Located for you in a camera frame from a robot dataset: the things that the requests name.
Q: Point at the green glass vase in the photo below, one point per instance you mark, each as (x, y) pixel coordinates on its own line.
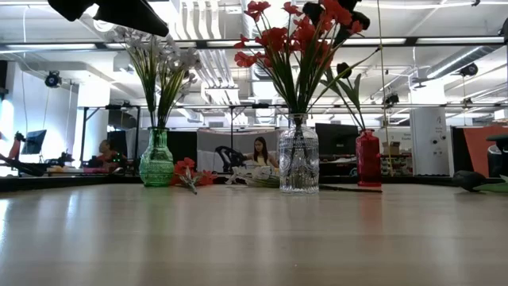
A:
(156, 163)

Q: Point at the orange partition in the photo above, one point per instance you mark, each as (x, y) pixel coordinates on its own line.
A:
(482, 151)

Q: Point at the black office chair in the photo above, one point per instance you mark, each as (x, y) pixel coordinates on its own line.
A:
(498, 159)

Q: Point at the green leafy stem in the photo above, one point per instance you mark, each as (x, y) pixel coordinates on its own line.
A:
(468, 179)

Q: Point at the red glass bottle vase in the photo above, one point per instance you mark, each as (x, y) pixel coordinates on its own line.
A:
(368, 159)

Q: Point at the black metal rack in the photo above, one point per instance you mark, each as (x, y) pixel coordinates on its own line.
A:
(119, 106)

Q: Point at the fluorescent ceiling light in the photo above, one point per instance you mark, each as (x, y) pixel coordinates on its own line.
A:
(460, 39)
(389, 41)
(51, 46)

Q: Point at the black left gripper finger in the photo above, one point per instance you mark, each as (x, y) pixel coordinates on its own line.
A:
(131, 14)

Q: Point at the tilted computer monitor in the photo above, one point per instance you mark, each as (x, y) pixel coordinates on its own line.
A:
(33, 141)

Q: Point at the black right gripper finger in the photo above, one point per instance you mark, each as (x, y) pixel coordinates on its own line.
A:
(359, 20)

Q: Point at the white pillar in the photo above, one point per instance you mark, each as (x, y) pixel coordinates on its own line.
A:
(430, 135)

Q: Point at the cardboard box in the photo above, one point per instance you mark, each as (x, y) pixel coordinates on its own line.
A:
(392, 148)

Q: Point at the clear glass vase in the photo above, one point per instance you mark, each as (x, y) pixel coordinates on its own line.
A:
(299, 159)

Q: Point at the red flower bunch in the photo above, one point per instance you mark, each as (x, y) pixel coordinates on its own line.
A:
(184, 165)
(305, 32)
(246, 59)

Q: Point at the black display screen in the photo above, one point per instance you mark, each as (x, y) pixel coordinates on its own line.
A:
(337, 139)

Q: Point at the silver air duct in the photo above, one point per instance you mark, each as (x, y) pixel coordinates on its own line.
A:
(456, 61)

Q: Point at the seated person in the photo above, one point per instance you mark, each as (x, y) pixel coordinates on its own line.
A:
(106, 151)
(261, 153)

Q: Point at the black metal table frame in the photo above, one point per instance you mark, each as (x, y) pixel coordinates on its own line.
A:
(59, 183)

